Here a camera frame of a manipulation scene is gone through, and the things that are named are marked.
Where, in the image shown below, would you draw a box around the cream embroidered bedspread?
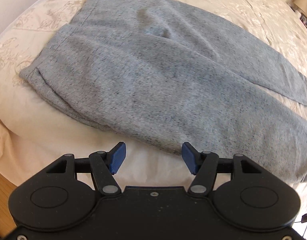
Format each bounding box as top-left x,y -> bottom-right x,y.
0,0 -> 307,214

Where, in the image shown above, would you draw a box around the grey knit pants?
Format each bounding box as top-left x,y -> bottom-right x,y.
19,0 -> 307,182

